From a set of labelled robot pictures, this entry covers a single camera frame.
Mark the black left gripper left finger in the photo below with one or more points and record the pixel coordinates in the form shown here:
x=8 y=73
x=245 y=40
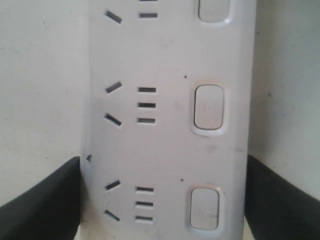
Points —
x=50 y=210

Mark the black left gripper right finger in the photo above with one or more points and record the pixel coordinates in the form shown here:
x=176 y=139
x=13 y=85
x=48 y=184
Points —
x=275 y=209

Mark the white power strip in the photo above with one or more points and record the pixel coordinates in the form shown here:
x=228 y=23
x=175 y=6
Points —
x=167 y=120

